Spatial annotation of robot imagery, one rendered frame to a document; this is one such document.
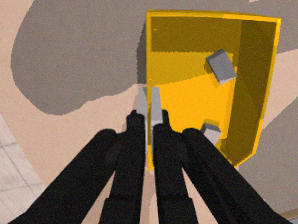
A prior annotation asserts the grey metal block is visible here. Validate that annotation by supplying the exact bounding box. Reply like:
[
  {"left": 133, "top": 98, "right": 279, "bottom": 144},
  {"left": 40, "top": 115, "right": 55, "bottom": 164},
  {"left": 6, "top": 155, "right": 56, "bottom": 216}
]
[
  {"left": 205, "top": 49, "right": 237, "bottom": 85},
  {"left": 201, "top": 123, "right": 222, "bottom": 146}
]

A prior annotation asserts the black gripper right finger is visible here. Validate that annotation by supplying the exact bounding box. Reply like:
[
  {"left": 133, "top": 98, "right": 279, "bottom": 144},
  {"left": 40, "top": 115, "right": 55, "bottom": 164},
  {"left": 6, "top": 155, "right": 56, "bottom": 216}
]
[{"left": 151, "top": 87, "right": 293, "bottom": 224}]

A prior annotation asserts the yellow bin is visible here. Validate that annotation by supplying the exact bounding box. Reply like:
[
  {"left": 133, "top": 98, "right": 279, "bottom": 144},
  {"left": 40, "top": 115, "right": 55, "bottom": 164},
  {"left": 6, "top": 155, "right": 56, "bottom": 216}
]
[{"left": 146, "top": 10, "right": 281, "bottom": 171}]

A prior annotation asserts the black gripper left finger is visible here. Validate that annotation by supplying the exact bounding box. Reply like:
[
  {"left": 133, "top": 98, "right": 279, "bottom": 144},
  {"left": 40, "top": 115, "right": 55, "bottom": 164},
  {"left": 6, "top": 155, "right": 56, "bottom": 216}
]
[{"left": 7, "top": 87, "right": 148, "bottom": 224}]

